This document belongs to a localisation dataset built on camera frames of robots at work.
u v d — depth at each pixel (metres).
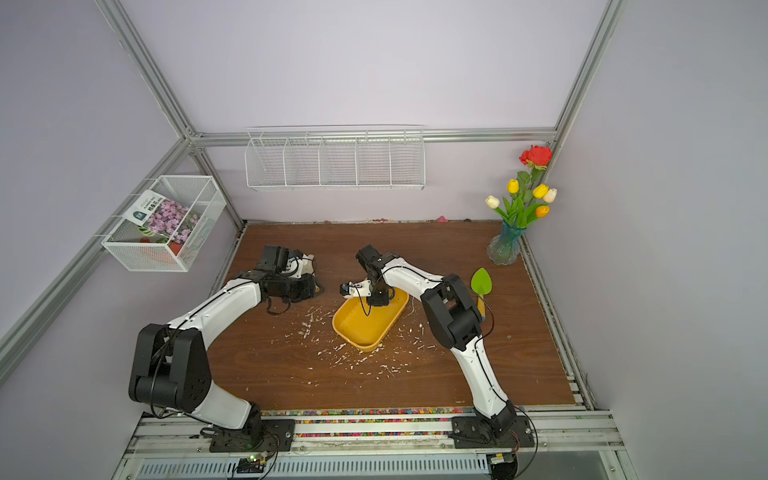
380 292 0.86
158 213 0.74
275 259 0.72
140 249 0.74
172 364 0.44
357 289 0.85
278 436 0.74
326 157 0.98
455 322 0.57
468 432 0.74
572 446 0.73
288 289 0.76
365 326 0.94
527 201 0.93
